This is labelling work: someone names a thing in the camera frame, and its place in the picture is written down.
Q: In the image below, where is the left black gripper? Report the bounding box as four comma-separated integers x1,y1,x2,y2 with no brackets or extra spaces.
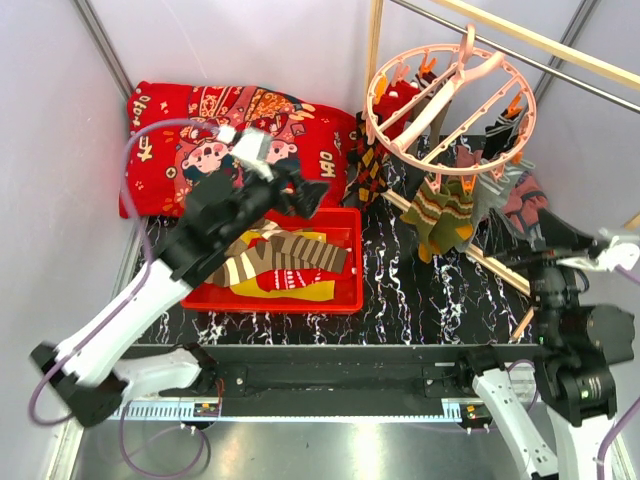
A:
218,160,329,248

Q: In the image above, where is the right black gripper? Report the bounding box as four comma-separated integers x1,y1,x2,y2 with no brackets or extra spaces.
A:
483,204,598,345

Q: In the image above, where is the olive green sock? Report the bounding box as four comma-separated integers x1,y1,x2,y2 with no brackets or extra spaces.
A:
429,180,474,255
401,182,450,263

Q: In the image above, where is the black white striped sock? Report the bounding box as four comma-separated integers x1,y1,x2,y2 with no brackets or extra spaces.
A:
481,110,522,161

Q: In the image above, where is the pink round clip hanger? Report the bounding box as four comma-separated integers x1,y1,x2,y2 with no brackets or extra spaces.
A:
368,35,531,193

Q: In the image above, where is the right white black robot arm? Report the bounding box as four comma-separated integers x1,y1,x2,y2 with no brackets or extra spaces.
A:
453,209,639,479

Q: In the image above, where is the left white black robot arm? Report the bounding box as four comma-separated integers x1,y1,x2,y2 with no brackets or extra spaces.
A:
30,168,329,428

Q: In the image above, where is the brown striped sock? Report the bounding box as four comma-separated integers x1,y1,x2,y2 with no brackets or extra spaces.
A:
204,220,355,288

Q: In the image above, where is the red plastic basket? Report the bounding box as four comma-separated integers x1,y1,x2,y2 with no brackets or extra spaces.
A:
181,208,363,314

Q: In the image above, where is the black argyle sock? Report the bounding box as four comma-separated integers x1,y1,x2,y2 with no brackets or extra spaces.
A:
344,111,389,211

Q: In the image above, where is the red white patterned sock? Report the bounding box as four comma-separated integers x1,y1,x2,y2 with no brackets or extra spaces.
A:
257,269,322,291

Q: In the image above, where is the yellow sock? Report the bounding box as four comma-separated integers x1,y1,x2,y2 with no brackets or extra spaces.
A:
228,231,340,302

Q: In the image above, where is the red cartoon print pillow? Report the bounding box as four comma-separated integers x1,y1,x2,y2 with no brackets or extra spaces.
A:
126,82,356,217

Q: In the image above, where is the metal hanging rod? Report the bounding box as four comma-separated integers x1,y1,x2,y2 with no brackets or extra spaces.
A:
388,0,640,113

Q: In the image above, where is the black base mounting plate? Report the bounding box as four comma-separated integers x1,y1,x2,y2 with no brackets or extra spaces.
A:
97,342,551,399

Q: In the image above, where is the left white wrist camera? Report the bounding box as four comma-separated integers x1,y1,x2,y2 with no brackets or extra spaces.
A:
217,125,274,182

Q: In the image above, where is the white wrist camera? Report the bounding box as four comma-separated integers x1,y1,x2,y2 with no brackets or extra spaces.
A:
217,125,274,182
557,228,639,272

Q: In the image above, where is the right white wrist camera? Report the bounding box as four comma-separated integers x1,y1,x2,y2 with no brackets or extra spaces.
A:
557,228,639,272

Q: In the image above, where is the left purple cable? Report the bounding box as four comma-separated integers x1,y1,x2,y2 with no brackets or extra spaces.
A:
27,118,221,474

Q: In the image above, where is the wooden drying rack frame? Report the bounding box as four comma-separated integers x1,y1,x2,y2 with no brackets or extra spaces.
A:
364,0,640,346

